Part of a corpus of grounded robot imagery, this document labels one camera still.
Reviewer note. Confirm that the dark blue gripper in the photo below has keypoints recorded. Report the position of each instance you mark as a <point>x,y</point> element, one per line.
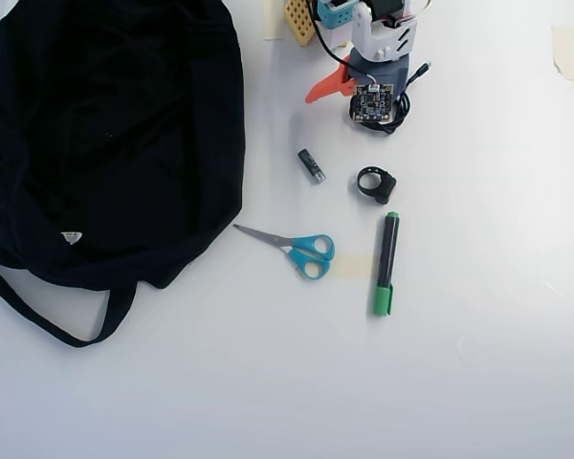
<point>332,84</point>

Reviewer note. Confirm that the black fabric bag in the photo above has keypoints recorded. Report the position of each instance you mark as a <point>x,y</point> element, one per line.
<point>115,143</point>

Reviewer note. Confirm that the yellow perforated block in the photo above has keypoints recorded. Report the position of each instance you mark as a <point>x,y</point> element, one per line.
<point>299,21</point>

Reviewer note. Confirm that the black battery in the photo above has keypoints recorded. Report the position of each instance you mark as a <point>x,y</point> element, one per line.
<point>312,166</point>

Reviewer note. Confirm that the green and black marker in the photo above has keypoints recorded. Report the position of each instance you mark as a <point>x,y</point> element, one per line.
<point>386,258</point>

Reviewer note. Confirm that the camera circuit board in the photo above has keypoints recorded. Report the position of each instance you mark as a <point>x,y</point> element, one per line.
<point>370,102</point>

